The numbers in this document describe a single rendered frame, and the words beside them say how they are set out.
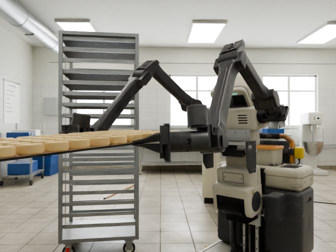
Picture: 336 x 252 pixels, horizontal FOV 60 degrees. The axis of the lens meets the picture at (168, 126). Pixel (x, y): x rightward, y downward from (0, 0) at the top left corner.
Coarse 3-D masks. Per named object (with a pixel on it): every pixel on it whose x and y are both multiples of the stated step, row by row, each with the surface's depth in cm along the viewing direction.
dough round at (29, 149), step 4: (20, 144) 61; (24, 144) 60; (28, 144) 60; (32, 144) 60; (36, 144) 60; (40, 144) 61; (20, 148) 59; (24, 148) 59; (28, 148) 59; (32, 148) 59; (36, 148) 59; (40, 148) 60; (20, 152) 59; (24, 152) 59; (28, 152) 59; (32, 152) 59; (36, 152) 59; (40, 152) 60
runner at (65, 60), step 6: (66, 60) 236; (72, 60) 236; (78, 60) 237; (84, 60) 237; (90, 60) 238; (96, 60) 239; (102, 60) 240; (108, 60) 240; (114, 60) 241; (120, 60) 242; (126, 60) 242; (132, 60) 243
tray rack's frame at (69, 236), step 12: (60, 36) 232; (96, 36) 248; (108, 36) 239; (120, 36) 239; (132, 36) 240; (60, 48) 232; (60, 60) 232; (60, 72) 232; (60, 84) 232; (60, 96) 232; (60, 108) 232; (60, 120) 232; (60, 156) 232; (60, 168) 232; (72, 168) 278; (60, 180) 232; (60, 192) 232; (60, 204) 231; (60, 216) 231; (60, 228) 231; (72, 228) 257; (84, 228) 257; (96, 228) 257; (108, 228) 257; (120, 228) 257; (132, 228) 257; (60, 240) 231; (72, 240) 233; (84, 240) 234; (96, 240) 235; (108, 240) 237; (132, 240) 238
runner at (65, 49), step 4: (64, 48) 235; (68, 48) 236; (72, 48) 236; (76, 48) 237; (80, 48) 237; (84, 48) 238; (88, 48) 238; (92, 48) 238; (96, 48) 239; (100, 48) 239; (104, 48) 240; (108, 48) 240; (112, 48) 241; (116, 48) 241; (108, 52) 243; (112, 52) 243; (116, 52) 243; (120, 52) 243; (124, 52) 243; (128, 52) 243; (132, 52) 243
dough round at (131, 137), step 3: (126, 135) 81; (129, 135) 80; (132, 135) 80; (135, 135) 80; (138, 135) 81; (141, 135) 82; (129, 138) 80; (132, 138) 80; (135, 138) 80; (138, 138) 81; (141, 138) 82; (129, 141) 80
